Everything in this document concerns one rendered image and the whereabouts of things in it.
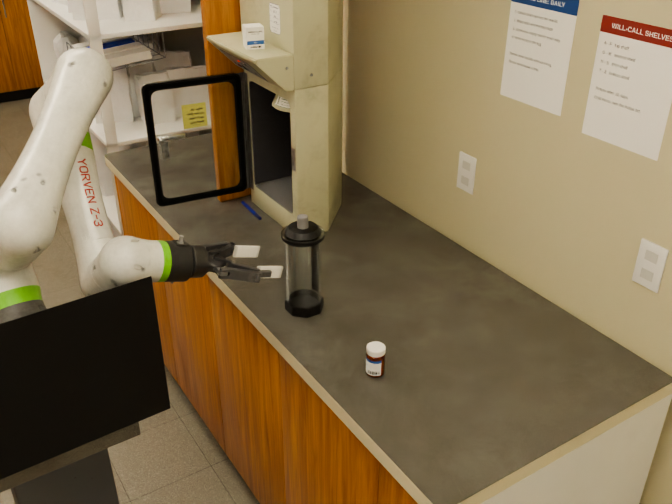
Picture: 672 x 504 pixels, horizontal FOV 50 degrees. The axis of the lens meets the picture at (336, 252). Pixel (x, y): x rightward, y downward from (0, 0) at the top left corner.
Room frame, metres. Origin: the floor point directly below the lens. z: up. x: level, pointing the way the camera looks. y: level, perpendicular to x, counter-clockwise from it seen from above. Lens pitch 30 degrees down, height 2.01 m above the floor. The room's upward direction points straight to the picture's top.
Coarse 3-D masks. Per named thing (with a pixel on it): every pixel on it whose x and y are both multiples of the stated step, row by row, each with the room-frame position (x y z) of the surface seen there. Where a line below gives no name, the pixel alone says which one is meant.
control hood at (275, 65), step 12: (216, 36) 2.14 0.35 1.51; (228, 36) 2.14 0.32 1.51; (240, 36) 2.14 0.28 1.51; (228, 48) 2.02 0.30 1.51; (240, 48) 2.00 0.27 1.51; (276, 48) 2.00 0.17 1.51; (252, 60) 1.89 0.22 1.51; (264, 60) 1.89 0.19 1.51; (276, 60) 1.91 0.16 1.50; (288, 60) 1.93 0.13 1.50; (264, 72) 1.90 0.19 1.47; (276, 72) 1.91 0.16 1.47; (288, 72) 1.93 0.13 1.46; (276, 84) 1.94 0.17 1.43; (288, 84) 1.93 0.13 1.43
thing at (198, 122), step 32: (160, 96) 2.08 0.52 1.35; (192, 96) 2.12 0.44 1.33; (224, 96) 2.17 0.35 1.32; (160, 128) 2.07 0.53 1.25; (192, 128) 2.12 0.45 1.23; (224, 128) 2.16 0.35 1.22; (160, 160) 2.07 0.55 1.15; (192, 160) 2.11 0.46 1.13; (224, 160) 2.16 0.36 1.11; (192, 192) 2.11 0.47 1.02
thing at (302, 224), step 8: (304, 216) 1.57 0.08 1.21; (296, 224) 1.58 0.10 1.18; (304, 224) 1.56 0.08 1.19; (312, 224) 1.58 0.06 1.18; (288, 232) 1.55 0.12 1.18; (296, 232) 1.54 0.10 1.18; (304, 232) 1.54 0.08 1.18; (312, 232) 1.54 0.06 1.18; (320, 232) 1.56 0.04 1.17; (304, 240) 1.52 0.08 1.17
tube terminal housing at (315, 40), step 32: (256, 0) 2.11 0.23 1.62; (288, 0) 1.96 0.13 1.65; (320, 0) 1.99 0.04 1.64; (288, 32) 1.96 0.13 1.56; (320, 32) 1.99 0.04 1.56; (320, 64) 1.99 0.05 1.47; (288, 96) 1.97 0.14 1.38; (320, 96) 1.99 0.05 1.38; (320, 128) 1.98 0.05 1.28; (320, 160) 1.98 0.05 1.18; (256, 192) 2.17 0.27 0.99; (320, 192) 1.98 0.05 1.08; (288, 224) 1.99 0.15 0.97; (320, 224) 1.98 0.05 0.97
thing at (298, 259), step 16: (288, 240) 1.53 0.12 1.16; (288, 256) 1.54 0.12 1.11; (304, 256) 1.52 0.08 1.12; (320, 256) 1.56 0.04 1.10; (288, 272) 1.54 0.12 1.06; (304, 272) 1.52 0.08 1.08; (320, 272) 1.55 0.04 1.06; (288, 288) 1.54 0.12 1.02; (304, 288) 1.52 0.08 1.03; (320, 288) 1.55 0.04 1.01; (304, 304) 1.52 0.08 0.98
